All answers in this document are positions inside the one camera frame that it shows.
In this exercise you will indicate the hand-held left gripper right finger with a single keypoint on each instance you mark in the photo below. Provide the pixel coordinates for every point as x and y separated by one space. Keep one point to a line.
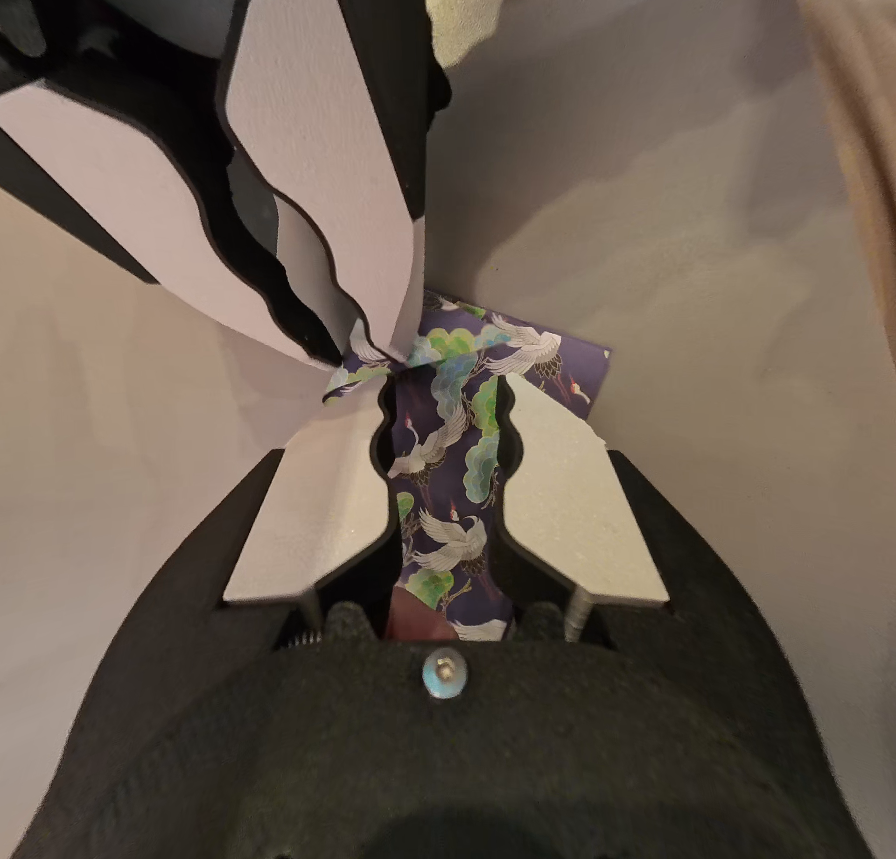
574 509

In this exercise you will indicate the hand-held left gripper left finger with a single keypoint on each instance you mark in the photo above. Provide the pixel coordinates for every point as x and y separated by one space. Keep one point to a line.
315 516

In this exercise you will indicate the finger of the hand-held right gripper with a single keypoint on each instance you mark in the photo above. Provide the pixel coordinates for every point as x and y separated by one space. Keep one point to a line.
329 124
119 180

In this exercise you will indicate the purple crane-patterned origami paper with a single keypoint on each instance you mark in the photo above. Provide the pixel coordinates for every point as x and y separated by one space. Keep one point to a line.
448 544

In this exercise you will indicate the beige cloth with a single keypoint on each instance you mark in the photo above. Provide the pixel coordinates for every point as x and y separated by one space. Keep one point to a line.
868 138

